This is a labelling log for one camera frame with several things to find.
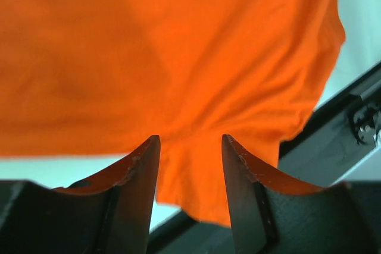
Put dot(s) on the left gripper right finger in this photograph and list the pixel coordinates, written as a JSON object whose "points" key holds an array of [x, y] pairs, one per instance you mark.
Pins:
{"points": [[273, 212]]}

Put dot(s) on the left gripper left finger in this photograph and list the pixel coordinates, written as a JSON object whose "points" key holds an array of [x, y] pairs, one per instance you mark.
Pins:
{"points": [[107, 212]]}

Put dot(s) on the orange t-shirt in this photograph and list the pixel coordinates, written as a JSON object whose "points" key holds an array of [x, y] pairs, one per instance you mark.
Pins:
{"points": [[82, 77]]}

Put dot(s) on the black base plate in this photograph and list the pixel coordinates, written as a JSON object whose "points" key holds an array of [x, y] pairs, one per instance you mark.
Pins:
{"points": [[341, 142]]}

